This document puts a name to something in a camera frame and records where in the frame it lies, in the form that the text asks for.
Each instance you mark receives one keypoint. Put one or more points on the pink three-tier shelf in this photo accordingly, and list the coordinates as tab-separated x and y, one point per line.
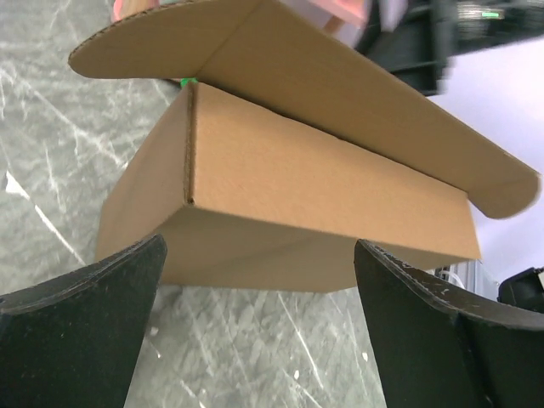
337	13

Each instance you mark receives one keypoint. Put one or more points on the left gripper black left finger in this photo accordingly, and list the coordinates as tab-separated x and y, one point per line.
74	340

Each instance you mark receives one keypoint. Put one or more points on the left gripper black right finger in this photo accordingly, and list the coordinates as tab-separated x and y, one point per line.
437	345

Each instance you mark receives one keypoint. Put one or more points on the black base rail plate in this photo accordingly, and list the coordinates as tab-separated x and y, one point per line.
523	290

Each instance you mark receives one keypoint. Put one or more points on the green chips bag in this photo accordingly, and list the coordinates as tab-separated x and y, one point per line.
185	81

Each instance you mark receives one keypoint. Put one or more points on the brown cardboard box sheet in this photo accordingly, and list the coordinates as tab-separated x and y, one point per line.
289	149

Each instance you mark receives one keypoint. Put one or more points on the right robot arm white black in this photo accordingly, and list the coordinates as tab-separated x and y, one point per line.
417	51

